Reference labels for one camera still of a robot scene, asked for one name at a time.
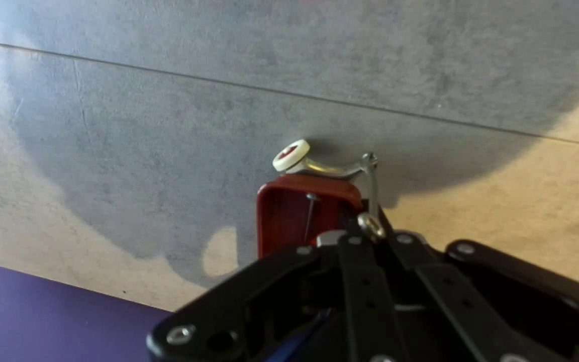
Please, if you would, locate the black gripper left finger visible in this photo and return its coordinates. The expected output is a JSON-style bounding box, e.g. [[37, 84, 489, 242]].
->
[[146, 232, 401, 362]]

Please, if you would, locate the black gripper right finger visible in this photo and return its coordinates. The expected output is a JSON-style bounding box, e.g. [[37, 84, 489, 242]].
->
[[374, 232, 579, 362]]

